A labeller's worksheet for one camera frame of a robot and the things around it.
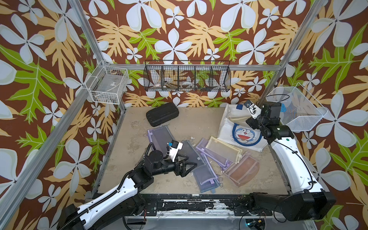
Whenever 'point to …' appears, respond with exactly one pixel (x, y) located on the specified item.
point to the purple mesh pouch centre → (201, 146)
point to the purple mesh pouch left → (160, 137)
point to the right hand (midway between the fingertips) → (262, 111)
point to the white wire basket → (107, 84)
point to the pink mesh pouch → (243, 172)
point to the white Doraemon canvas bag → (234, 128)
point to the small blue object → (283, 108)
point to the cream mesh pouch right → (224, 150)
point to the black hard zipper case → (161, 114)
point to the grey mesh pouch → (189, 151)
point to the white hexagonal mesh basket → (299, 112)
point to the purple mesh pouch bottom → (207, 179)
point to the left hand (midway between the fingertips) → (193, 160)
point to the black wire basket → (186, 75)
